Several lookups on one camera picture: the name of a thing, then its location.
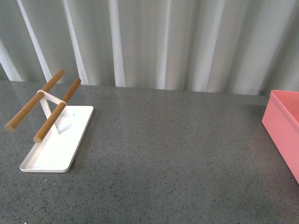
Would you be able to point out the white rack with wooden bars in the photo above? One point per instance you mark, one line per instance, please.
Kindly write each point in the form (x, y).
(57, 141)

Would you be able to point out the white pleated curtain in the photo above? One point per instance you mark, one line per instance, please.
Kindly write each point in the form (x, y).
(229, 46)

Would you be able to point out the pink plastic box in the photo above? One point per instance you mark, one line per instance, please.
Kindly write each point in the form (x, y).
(281, 120)

